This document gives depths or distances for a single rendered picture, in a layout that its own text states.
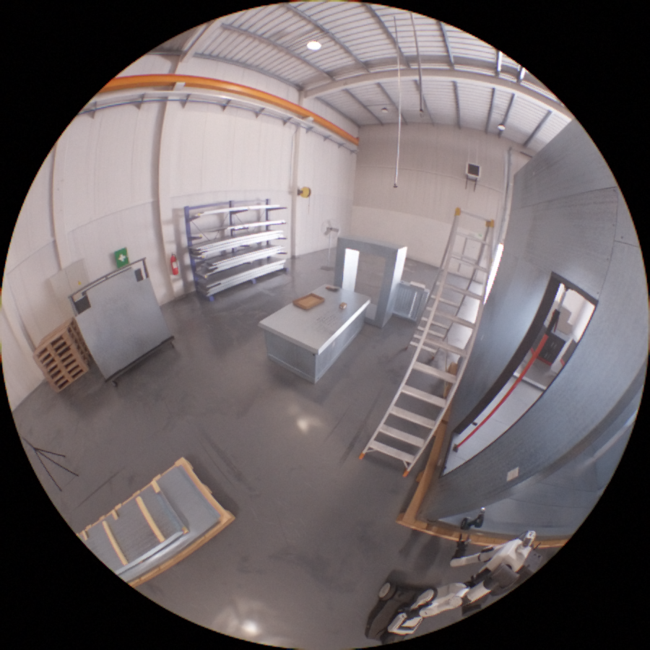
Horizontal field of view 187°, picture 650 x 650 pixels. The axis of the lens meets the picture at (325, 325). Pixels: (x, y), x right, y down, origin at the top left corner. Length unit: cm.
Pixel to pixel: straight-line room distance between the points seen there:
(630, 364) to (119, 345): 451
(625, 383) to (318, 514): 216
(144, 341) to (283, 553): 340
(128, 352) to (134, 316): 59
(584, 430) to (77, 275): 646
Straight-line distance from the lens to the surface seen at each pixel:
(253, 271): 599
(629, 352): 94
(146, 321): 367
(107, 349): 379
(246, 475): 223
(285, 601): 230
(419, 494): 218
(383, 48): 810
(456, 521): 205
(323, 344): 230
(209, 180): 639
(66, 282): 569
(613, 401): 92
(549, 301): 163
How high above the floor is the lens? 210
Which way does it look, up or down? 33 degrees down
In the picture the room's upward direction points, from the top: 4 degrees clockwise
